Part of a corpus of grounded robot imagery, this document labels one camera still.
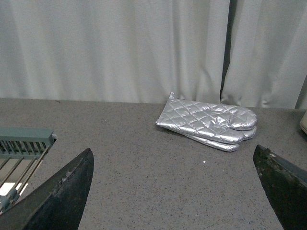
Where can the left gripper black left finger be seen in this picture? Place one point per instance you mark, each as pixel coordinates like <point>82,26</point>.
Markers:
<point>58,203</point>

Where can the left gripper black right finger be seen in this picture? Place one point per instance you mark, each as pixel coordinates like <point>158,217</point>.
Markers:
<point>285,186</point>

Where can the cream and chrome toaster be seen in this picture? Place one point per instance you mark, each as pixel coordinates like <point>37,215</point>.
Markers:
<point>303,123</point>

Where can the lower silver quilted oven mitt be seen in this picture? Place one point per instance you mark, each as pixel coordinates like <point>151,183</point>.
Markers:
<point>218,143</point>

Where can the silver quilted oven mitt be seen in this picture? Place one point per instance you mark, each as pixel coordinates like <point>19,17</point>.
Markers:
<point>218,143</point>
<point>226,124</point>

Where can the teal dish drying rack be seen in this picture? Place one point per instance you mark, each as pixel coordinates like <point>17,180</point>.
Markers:
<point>22,150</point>

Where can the upper silver quilted oven mitt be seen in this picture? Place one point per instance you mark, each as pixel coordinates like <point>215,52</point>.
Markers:
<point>226,124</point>

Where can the right grey curtain panel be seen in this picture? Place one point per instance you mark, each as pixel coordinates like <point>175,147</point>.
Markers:
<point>268,54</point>

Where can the grey curtain panel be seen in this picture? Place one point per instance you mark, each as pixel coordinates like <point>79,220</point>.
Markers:
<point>268,54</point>
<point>112,50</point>

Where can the left grey curtain panel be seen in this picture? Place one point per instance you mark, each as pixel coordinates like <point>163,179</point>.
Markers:
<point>112,50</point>

